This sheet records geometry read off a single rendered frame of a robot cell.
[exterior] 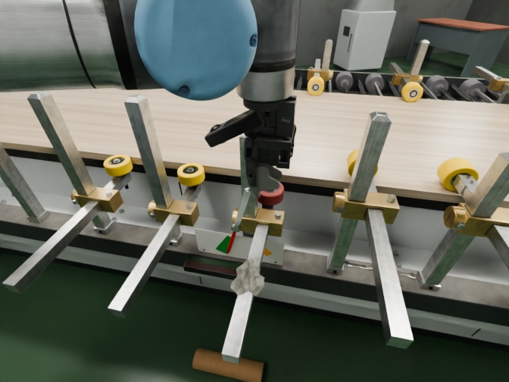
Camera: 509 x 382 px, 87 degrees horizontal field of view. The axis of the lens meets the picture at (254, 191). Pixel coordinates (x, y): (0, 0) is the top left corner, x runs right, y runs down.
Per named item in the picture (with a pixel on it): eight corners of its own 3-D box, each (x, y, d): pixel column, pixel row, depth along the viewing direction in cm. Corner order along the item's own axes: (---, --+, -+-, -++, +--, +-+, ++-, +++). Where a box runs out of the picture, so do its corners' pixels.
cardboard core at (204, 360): (260, 381, 108) (191, 364, 113) (260, 387, 113) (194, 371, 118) (263, 359, 114) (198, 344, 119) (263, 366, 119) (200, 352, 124)
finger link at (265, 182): (278, 208, 53) (279, 170, 47) (249, 205, 54) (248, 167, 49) (280, 198, 56) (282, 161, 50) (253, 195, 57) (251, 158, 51)
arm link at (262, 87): (227, 71, 37) (244, 56, 45) (230, 105, 40) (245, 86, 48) (291, 73, 36) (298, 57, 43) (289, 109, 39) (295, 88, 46)
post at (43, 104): (110, 239, 90) (37, 95, 60) (100, 236, 90) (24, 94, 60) (116, 231, 92) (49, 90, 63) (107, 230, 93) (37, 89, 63)
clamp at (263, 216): (281, 237, 71) (282, 224, 68) (232, 230, 73) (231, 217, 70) (283, 223, 75) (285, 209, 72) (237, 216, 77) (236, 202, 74)
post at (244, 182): (254, 273, 85) (255, 135, 55) (244, 270, 85) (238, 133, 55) (257, 264, 87) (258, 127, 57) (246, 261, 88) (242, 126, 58)
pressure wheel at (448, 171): (477, 163, 67) (440, 173, 71) (481, 186, 71) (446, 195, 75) (467, 151, 72) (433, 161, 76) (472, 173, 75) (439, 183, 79)
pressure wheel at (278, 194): (279, 227, 77) (282, 196, 70) (252, 223, 78) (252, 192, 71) (282, 209, 83) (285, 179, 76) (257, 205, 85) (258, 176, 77)
